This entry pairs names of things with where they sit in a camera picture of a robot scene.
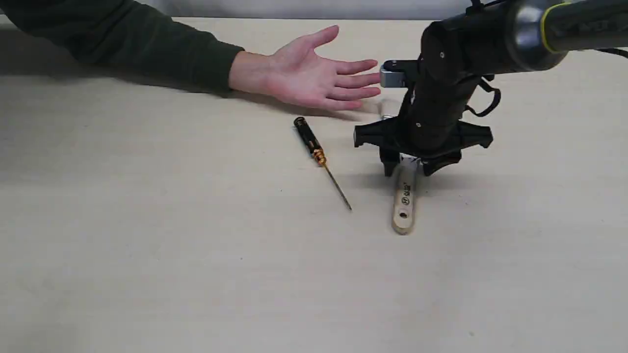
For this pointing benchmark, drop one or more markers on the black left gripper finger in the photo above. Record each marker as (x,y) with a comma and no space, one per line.
(390,159)

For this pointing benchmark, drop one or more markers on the person's bare open hand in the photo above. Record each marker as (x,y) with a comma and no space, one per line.
(295,74)

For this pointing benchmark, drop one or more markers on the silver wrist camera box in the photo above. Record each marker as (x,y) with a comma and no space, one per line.
(398,73)

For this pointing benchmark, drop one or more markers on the wooden handle paint brush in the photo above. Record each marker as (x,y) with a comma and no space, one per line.
(405,176)

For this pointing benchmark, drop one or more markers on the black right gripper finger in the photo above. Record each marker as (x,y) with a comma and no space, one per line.
(432,165)

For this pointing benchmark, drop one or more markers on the black and gold screwdriver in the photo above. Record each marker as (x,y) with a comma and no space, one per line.
(316,151)

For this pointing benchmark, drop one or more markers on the dark green sleeved forearm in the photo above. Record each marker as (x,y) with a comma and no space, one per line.
(128,35)

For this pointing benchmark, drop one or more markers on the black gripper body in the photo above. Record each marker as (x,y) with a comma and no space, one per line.
(431,124)

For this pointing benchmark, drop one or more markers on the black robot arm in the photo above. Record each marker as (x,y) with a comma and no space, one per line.
(458,58)

